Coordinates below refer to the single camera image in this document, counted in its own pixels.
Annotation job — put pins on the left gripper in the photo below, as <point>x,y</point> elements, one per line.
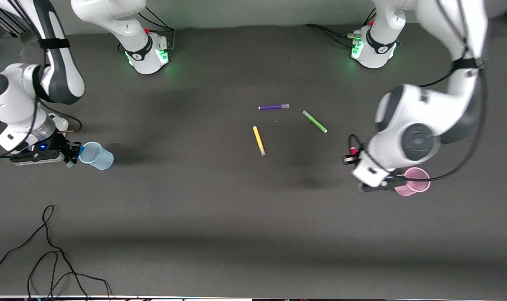
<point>395,177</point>

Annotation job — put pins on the yellow marker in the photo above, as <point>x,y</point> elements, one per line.
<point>258,140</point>

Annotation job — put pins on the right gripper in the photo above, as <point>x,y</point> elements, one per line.
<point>62,145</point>

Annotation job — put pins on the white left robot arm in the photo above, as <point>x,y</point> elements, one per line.
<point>412,125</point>

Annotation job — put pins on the green marker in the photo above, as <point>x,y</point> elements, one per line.
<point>314,121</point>

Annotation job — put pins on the translucent blue plastic cup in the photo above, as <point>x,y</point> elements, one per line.
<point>98,157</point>

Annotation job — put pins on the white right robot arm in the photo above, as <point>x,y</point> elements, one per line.
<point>11,100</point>

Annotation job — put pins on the translucent pink plastic cup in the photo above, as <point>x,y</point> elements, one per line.
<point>421,176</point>

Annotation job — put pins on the aluminium frame rail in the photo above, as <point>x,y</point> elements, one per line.
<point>4,23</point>

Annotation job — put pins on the purple marker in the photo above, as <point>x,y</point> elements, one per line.
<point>272,107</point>

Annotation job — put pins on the white desk stand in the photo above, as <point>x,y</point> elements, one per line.
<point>62,122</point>

